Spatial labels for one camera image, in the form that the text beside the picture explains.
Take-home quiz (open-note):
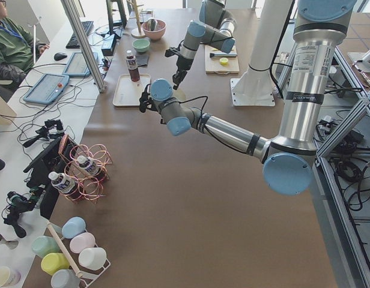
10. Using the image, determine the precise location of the dark juice bottle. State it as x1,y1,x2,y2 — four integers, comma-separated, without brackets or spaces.
126,50,140,82

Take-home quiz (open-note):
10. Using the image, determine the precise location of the grey plastic cup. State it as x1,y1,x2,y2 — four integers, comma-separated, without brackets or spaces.
50,269,80,288

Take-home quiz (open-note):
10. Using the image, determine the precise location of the person in green jacket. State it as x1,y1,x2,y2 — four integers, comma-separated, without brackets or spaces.
0,1,50,91

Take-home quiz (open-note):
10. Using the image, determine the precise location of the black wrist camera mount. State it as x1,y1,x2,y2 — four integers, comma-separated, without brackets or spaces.
139,83,157,113

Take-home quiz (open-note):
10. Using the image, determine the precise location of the white cup rack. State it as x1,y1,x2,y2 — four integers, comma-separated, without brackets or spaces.
46,221,111,287

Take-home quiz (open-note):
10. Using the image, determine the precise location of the blue plastic cup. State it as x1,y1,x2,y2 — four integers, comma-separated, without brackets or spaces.
62,217,86,239

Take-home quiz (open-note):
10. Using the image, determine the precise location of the white plastic cup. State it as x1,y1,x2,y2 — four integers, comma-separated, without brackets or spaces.
78,247,107,271

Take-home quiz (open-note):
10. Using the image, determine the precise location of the pink plastic cup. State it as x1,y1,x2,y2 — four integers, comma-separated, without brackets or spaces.
70,232,96,254

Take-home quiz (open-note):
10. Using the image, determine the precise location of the cream rectangular tray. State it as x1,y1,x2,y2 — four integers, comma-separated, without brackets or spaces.
112,74,151,107

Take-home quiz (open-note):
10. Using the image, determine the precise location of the pink bowl with ice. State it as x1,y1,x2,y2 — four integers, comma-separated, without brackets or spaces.
142,19,166,40

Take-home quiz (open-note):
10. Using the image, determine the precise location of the copper wire bottle rack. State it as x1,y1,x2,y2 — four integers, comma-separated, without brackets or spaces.
58,135,113,203

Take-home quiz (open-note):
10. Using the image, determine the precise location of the grey folded cloth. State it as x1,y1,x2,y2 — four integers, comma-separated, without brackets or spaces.
136,53,150,67

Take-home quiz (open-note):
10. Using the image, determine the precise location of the bottle in rack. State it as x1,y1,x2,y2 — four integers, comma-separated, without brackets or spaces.
48,172,82,201
77,155,107,182

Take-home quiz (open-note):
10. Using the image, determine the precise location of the mint plastic cup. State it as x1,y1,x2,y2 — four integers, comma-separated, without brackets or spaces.
31,236,60,258

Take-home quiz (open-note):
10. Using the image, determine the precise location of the bottle in rack rear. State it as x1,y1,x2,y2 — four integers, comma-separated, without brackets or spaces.
77,155,107,182

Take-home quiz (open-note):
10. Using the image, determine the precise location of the black computer mouse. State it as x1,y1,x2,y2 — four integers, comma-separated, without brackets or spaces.
53,52,67,61

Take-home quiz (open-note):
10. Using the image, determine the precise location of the bottle in rack front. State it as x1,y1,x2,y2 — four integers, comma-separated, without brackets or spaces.
48,172,82,201

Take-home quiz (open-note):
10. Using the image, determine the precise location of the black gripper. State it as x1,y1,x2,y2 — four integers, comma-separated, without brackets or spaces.
173,55,193,90

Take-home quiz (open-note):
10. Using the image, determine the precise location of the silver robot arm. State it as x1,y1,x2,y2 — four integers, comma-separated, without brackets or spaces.
165,0,237,89
140,1,355,195

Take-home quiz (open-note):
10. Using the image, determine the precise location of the far blue teach pendant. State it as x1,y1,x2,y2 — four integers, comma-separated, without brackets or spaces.
62,52,90,77

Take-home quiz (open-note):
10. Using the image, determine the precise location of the bamboo cutting board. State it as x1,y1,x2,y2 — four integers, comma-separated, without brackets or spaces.
205,46,240,74

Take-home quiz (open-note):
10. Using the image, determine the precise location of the white round plate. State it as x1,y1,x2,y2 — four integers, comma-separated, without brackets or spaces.
173,88,186,102

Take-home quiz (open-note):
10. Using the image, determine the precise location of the steel muddler rod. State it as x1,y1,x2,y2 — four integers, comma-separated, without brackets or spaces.
209,52,237,58

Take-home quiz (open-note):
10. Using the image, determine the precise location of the steel ice scoop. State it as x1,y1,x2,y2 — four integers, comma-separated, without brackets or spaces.
146,17,158,31

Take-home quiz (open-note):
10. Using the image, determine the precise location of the half lemon slice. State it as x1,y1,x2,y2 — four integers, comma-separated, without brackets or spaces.
219,58,229,66

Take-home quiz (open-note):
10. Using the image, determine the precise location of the near blue teach pendant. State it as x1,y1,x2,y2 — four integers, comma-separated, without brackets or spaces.
23,73,70,105

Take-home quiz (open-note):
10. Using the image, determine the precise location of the black keyboard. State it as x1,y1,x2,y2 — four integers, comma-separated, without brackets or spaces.
65,20,95,49

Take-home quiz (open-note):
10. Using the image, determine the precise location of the aluminium frame post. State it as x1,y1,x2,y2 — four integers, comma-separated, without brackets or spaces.
61,0,106,93

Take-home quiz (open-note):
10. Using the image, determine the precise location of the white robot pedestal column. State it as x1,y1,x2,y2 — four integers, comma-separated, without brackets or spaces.
231,0,294,106

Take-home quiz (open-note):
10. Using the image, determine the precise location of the yellow plastic cup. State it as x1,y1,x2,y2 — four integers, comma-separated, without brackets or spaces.
41,253,70,275

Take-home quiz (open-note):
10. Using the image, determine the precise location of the mint green bowl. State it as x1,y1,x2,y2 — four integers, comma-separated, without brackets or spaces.
132,38,150,53

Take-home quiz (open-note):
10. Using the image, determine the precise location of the blue teach pendant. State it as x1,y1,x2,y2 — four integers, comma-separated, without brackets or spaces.
62,52,90,77
23,73,70,105

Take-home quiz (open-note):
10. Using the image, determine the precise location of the wooden mug tree stand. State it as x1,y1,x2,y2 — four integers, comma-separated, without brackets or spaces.
127,0,146,39

